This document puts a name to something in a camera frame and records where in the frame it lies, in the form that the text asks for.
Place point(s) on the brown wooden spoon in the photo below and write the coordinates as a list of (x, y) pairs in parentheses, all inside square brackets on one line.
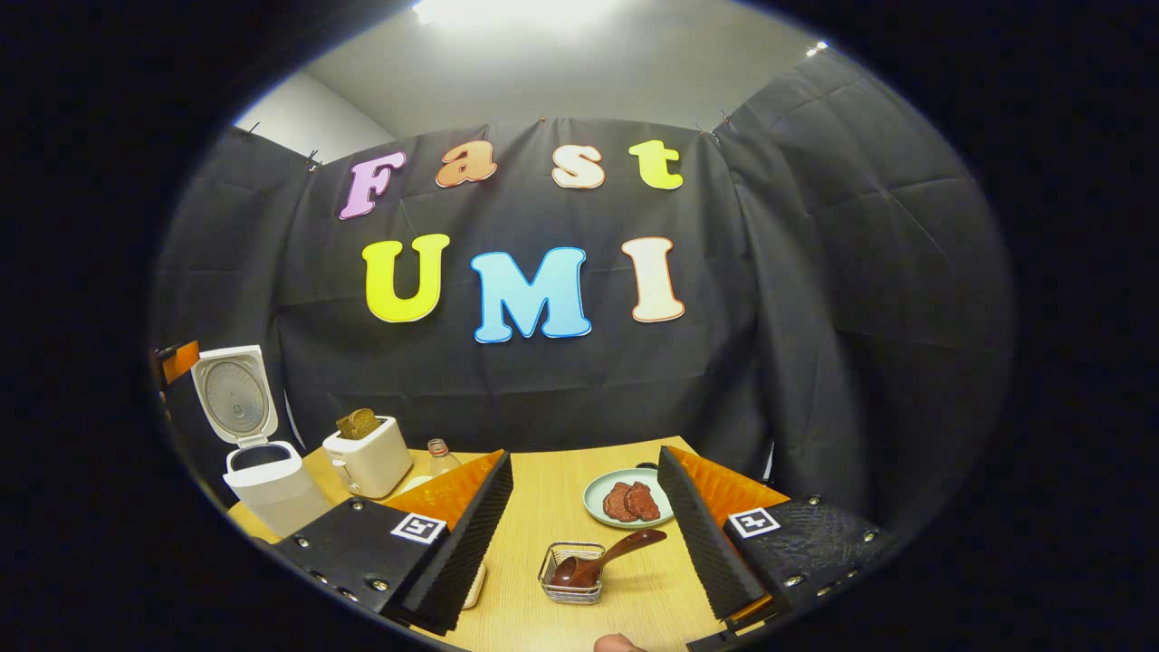
[(579, 569)]

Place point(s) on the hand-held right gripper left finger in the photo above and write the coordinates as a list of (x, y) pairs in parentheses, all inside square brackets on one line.
[(462, 552)]

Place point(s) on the white toaster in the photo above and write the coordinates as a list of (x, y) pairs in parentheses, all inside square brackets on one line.
[(371, 462)]

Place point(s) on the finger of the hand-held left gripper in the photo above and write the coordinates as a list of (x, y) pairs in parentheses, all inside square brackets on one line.
[(177, 358)]

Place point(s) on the white rice cooker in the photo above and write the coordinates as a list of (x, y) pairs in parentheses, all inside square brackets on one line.
[(272, 489)]

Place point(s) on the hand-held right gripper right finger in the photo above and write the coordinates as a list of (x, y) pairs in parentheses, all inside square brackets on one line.
[(706, 543)]

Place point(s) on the clear plastic bottle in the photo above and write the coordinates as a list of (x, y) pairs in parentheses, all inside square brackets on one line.
[(442, 460)]

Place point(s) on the red meat slice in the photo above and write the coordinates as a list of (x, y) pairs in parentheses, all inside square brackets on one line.
[(645, 501), (617, 503)]

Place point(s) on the pale green plate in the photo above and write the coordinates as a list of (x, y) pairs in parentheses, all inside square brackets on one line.
[(598, 512)]

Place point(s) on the black backdrop cloth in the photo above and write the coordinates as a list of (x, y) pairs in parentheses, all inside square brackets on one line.
[(815, 272)]

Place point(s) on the large ceiling light panel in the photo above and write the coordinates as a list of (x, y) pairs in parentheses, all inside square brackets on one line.
[(516, 11)]

